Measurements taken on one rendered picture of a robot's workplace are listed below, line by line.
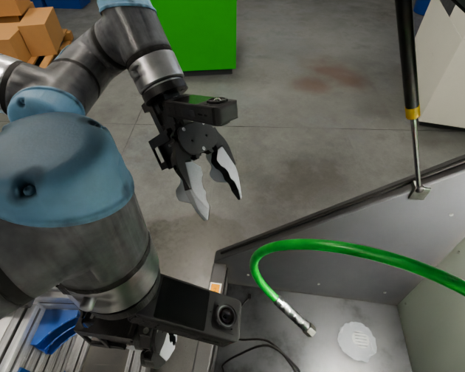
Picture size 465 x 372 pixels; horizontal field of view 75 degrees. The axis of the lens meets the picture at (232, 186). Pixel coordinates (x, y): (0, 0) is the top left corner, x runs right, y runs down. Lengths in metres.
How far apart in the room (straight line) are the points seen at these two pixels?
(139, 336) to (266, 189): 2.06
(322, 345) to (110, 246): 0.80
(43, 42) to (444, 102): 4.23
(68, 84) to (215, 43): 3.21
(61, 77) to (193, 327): 0.35
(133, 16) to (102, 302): 0.38
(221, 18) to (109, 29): 3.06
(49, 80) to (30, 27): 3.96
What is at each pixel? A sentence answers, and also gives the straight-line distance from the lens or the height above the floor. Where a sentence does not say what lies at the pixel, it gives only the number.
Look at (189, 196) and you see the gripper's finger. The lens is 0.45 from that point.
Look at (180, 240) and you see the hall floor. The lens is 2.07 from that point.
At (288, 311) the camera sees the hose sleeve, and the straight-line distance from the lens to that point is 0.58.
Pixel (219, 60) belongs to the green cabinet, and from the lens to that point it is 3.70.
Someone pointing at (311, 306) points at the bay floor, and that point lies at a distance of 0.98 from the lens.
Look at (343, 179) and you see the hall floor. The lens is 2.55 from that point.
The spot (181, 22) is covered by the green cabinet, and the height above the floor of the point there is 0.60.
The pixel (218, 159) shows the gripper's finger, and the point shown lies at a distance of 0.49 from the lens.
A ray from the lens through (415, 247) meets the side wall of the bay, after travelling 0.80.
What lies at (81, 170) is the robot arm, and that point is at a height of 1.61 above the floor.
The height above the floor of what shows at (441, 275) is 1.44.
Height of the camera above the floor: 1.71
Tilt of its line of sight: 47 degrees down
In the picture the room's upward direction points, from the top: straight up
